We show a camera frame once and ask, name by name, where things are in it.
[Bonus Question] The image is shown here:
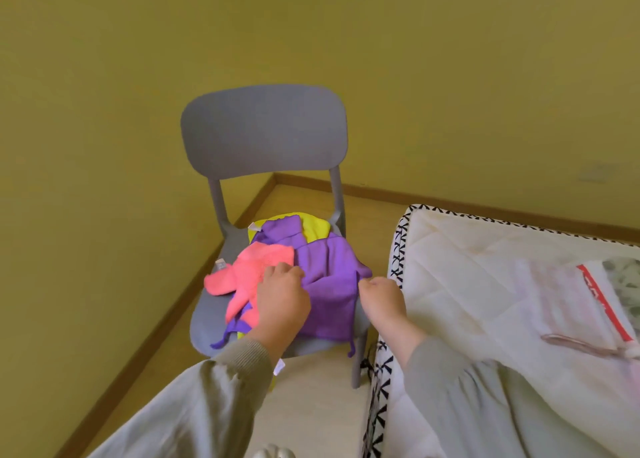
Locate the pink slim object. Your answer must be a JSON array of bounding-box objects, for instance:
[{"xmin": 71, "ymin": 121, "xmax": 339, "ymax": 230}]
[{"xmin": 541, "ymin": 334, "xmax": 640, "ymax": 360}]

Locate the white rounded object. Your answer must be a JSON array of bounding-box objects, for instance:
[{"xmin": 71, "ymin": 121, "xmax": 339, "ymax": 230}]
[{"xmin": 252, "ymin": 443, "xmax": 296, "ymax": 458}]

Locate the grey plastic chair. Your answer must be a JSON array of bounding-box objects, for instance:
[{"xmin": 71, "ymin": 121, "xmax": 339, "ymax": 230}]
[{"xmin": 180, "ymin": 84, "xmax": 372, "ymax": 390}]

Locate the grey patterned pillow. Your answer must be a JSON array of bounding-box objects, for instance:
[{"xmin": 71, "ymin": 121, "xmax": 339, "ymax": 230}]
[{"xmin": 602, "ymin": 257, "xmax": 640, "ymax": 331}]

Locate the white mattress with patterned edge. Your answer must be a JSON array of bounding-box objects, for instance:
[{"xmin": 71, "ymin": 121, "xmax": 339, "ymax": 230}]
[{"xmin": 361, "ymin": 204, "xmax": 640, "ymax": 458}]

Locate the person's right hand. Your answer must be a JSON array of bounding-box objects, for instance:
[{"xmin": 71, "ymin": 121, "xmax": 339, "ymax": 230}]
[{"xmin": 358, "ymin": 277, "xmax": 409, "ymax": 346}]

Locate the person's left hand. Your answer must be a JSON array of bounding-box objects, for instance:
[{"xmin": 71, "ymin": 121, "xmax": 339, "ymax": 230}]
[{"xmin": 244, "ymin": 262, "xmax": 312, "ymax": 347}]

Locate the person's right forearm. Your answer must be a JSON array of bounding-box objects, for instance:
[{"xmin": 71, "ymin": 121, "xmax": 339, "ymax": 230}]
[{"xmin": 389, "ymin": 323, "xmax": 621, "ymax": 458}]

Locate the purple cloth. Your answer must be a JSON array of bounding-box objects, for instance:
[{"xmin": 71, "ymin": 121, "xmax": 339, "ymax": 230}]
[{"xmin": 210, "ymin": 215, "xmax": 373, "ymax": 358}]

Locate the clear plastic bag red strip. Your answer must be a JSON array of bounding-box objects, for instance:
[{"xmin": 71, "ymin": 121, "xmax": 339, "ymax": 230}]
[{"xmin": 515, "ymin": 260, "xmax": 640, "ymax": 359}]

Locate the pink cloth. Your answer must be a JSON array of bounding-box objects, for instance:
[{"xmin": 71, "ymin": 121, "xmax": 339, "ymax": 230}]
[{"xmin": 203, "ymin": 241, "xmax": 296, "ymax": 327}]

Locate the person's left forearm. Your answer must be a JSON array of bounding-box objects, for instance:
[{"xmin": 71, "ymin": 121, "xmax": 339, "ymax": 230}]
[{"xmin": 87, "ymin": 323, "xmax": 301, "ymax": 458}]

